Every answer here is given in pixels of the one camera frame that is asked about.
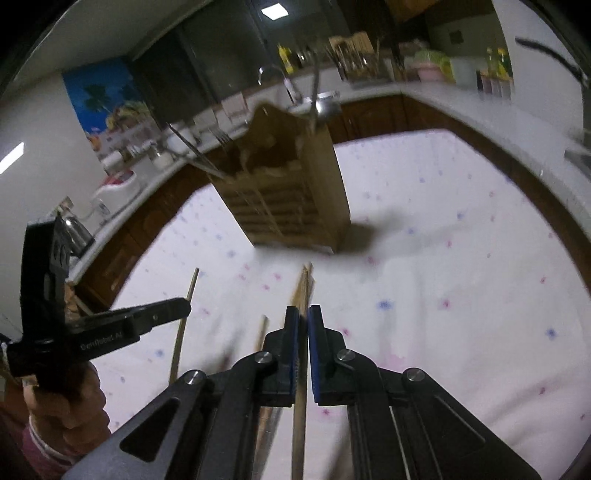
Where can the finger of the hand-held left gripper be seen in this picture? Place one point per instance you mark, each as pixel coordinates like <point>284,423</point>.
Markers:
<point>166,310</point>

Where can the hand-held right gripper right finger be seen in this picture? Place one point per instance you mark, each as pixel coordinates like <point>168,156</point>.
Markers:
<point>316,355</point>

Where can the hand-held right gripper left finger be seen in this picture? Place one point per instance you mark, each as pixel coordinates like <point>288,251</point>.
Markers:
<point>292,355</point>

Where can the wooden chopstick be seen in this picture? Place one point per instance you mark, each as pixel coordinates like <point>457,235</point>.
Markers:
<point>309,284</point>
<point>262,330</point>
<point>300,429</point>
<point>179,350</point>

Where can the wooden slatted utensil holder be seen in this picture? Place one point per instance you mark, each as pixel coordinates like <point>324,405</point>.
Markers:
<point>286,198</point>

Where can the thin metal chopstick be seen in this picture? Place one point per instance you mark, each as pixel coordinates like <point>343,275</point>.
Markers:
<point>196,148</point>

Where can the long metal chopstick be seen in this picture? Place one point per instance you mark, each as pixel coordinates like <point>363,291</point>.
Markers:
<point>189,146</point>

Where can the metal spoon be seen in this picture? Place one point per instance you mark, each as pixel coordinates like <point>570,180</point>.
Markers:
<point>315,92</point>

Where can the person's left forearm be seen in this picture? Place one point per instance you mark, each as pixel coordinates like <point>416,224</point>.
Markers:
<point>41,457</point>

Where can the person's left hand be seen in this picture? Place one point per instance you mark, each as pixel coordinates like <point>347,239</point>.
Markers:
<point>78,415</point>

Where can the steel electric kettle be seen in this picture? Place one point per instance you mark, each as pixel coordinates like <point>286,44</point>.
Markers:
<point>78,233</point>

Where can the white floral tablecloth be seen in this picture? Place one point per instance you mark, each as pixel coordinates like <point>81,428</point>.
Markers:
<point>438,332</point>

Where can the white and red rice cooker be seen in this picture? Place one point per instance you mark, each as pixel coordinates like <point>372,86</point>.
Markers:
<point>117,191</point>

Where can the steel kitchen sink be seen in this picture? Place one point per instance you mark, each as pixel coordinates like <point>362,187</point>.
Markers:
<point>325,107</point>

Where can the curved kitchen faucet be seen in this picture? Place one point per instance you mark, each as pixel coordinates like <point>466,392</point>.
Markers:
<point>288,85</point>

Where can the dark kitchen window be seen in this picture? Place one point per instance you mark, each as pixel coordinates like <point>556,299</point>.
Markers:
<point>221,55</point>

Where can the yellow bottle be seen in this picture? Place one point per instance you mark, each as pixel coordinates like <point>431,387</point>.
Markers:
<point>285,60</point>

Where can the pink and green container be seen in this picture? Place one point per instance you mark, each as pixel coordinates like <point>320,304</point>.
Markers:
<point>431,67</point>

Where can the white plastic container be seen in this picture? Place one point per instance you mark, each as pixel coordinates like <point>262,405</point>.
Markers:
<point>464,73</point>

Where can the spice jar rack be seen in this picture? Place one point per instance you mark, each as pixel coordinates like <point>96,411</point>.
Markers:
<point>497,86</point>

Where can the cooking oil bottle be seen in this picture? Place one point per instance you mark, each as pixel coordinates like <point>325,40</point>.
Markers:
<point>491,62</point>
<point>505,63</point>

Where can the wooden upper cabinets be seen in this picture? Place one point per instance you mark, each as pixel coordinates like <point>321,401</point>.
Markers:
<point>415,7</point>

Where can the wall power socket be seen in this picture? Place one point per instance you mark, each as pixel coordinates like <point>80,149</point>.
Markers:
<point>67,204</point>

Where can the tropical fruit wall poster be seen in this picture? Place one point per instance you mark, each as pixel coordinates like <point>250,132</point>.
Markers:
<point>101,106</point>

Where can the dark wall switch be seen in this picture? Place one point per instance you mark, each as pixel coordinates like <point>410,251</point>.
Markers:
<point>456,37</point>

